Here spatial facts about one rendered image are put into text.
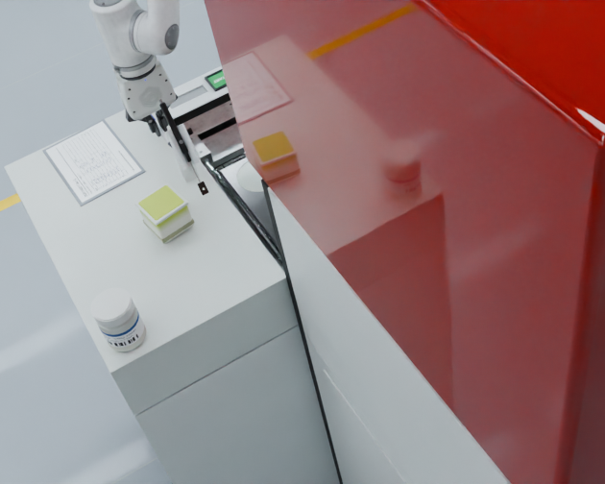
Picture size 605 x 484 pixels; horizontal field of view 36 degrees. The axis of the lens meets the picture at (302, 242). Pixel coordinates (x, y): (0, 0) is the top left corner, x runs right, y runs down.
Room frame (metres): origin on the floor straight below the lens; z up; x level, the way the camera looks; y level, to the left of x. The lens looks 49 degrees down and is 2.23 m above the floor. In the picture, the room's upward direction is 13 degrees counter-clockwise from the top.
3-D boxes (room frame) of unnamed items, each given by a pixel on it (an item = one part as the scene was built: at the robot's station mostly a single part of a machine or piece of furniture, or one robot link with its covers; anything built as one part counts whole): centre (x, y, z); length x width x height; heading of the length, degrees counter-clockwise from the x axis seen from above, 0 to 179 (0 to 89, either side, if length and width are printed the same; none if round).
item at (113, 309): (0.99, 0.34, 1.01); 0.07 x 0.07 x 0.10
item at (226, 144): (1.56, 0.02, 0.87); 0.36 x 0.08 x 0.03; 110
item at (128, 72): (1.48, 0.24, 1.17); 0.09 x 0.08 x 0.03; 110
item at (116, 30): (1.48, 0.24, 1.25); 0.09 x 0.08 x 0.13; 56
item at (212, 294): (1.27, 0.31, 0.89); 0.62 x 0.35 x 0.14; 20
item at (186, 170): (1.33, 0.18, 1.03); 0.06 x 0.04 x 0.13; 20
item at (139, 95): (1.48, 0.24, 1.11); 0.10 x 0.07 x 0.11; 110
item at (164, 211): (1.23, 0.24, 1.00); 0.07 x 0.07 x 0.07; 29
